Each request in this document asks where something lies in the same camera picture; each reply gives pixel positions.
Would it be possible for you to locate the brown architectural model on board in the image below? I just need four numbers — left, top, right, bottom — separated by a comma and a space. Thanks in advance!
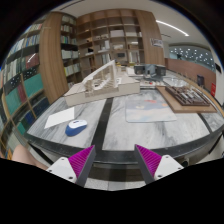
157, 86, 217, 113

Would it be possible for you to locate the white paper sheet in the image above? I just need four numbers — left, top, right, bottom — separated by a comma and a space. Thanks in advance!
45, 107, 74, 128

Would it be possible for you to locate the blue and white computer mouse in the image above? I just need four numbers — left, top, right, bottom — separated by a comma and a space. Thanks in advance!
65, 120, 87, 136

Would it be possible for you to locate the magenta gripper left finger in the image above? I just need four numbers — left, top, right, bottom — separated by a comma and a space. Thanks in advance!
47, 145, 96, 187

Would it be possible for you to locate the grey architectural model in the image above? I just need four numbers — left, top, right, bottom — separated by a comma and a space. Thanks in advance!
134, 64, 166, 80

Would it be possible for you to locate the white architectural building model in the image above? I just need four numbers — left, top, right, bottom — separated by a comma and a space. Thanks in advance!
64, 61, 140, 106

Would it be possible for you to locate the wooden back wall shelf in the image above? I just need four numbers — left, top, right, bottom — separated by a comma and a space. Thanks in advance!
77, 9, 165, 78

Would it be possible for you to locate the wooden bookshelf with books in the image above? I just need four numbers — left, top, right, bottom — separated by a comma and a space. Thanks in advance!
0, 12, 80, 159

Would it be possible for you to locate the pastel patterned mouse pad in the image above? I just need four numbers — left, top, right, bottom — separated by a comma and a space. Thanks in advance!
125, 100, 177, 123

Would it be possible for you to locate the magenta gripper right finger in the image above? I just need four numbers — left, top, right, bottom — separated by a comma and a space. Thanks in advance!
134, 145, 183, 184

